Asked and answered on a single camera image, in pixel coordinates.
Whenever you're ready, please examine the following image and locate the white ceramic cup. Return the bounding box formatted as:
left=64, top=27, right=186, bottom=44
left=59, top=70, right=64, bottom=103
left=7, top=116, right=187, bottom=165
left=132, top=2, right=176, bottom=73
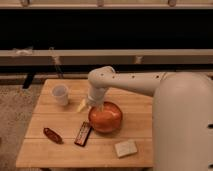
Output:
left=51, top=85, right=69, bottom=106

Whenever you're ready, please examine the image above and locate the wooden horizontal rail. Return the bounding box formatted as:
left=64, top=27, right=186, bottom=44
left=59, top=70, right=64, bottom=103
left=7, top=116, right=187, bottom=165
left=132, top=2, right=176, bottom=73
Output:
left=0, top=49, right=213, bottom=66

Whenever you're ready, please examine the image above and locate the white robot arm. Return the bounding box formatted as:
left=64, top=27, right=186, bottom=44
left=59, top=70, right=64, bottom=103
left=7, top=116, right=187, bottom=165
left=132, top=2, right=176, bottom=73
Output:
left=85, top=66, right=213, bottom=171

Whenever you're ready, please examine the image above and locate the wooden table board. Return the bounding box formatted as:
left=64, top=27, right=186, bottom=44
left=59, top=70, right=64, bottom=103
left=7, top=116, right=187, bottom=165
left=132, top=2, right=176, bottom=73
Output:
left=16, top=79, right=153, bottom=168

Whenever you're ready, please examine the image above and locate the orange bowl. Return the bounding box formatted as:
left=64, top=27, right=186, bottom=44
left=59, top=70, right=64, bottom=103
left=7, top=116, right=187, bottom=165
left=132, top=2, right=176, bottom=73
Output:
left=88, top=102, right=123, bottom=133

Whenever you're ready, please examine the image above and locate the white sponge block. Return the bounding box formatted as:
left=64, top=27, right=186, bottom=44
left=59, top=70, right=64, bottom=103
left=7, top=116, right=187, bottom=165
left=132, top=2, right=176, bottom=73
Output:
left=115, top=140, right=138, bottom=158

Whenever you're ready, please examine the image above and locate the dark chocolate bar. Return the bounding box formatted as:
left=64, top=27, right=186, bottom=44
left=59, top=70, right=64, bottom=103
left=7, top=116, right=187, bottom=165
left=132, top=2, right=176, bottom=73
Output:
left=74, top=122, right=92, bottom=147

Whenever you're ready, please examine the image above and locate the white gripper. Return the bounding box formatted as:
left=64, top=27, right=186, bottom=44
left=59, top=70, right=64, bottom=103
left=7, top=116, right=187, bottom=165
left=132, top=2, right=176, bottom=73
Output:
left=77, top=87, right=104, bottom=113

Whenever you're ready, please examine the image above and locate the dark red pepper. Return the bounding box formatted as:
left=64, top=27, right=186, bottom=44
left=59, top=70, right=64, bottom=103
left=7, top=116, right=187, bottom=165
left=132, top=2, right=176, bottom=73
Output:
left=43, top=128, right=63, bottom=144

